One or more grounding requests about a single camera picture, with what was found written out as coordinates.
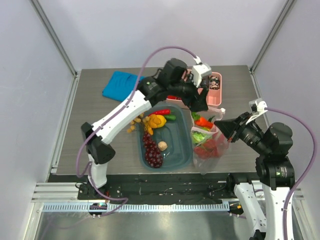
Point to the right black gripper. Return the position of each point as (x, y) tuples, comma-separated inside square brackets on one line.
[(236, 130)]

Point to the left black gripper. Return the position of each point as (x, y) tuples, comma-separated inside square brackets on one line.
[(197, 102)]

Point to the toy green onion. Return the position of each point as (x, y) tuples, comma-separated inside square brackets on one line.
[(195, 116)]

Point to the red toy lobster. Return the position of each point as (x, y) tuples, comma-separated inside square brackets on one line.
[(210, 149)]

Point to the orange toy carrot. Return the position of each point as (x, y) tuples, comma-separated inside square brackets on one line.
[(202, 122)]

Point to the clear zip top bag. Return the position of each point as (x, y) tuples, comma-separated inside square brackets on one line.
[(206, 166)]

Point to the green toy melon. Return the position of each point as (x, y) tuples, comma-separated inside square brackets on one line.
[(199, 138)]

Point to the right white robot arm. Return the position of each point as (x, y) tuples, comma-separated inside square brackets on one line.
[(274, 170)]

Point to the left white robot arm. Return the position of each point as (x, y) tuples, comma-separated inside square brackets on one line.
[(174, 79)]

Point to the red rolled sock right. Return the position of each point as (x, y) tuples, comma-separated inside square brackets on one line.
[(171, 97)]

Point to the dark rolled sock middle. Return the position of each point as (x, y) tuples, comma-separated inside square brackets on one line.
[(206, 82)]

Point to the pink divided organizer box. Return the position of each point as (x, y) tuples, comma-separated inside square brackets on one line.
[(213, 99)]

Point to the floral rolled sock right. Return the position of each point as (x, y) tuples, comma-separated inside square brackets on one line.
[(214, 83)]

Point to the green toy cucumber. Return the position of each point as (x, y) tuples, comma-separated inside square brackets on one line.
[(170, 117)]

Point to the red toy chili pepper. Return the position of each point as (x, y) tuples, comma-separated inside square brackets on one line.
[(161, 112)]

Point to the orange toy fruit cluster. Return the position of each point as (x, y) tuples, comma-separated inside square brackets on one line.
[(154, 121)]

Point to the teal plastic basket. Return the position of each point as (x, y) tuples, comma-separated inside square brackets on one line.
[(176, 133)]

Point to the brown longan bunch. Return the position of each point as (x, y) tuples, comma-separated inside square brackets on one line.
[(139, 121)]

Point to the white toy garlic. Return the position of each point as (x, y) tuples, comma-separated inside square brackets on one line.
[(162, 145)]

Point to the blue folded cloth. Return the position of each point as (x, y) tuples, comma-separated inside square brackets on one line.
[(120, 86)]

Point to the purple grape bunch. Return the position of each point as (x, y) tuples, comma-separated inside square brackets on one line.
[(152, 153)]

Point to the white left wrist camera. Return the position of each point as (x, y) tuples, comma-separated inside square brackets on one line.
[(199, 71)]

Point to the white slotted cable duct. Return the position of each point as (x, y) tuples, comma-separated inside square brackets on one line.
[(89, 206)]

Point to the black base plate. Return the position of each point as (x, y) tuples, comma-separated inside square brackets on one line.
[(160, 189)]

